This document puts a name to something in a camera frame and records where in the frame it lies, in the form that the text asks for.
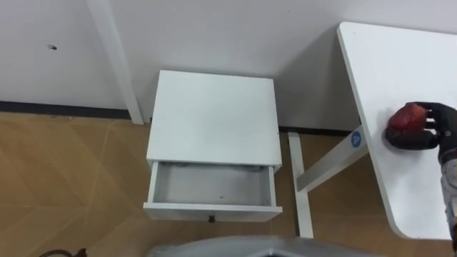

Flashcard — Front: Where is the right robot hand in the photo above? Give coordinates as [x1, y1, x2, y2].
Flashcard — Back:
[384, 101, 457, 166]

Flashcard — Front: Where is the red apple soft toy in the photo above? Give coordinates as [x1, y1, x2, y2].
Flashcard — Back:
[388, 103, 428, 132]

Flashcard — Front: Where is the white desk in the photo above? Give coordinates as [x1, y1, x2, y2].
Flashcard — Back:
[287, 21, 457, 241]

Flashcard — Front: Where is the robot body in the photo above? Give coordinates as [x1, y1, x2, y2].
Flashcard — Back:
[144, 235, 386, 257]

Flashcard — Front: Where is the white bedside cabinet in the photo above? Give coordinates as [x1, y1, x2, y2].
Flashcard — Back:
[145, 69, 283, 172]

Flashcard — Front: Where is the open white drawer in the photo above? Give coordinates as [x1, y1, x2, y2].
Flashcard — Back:
[143, 160, 283, 223]

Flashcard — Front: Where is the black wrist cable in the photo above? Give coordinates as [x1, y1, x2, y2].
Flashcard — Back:
[38, 248, 89, 257]

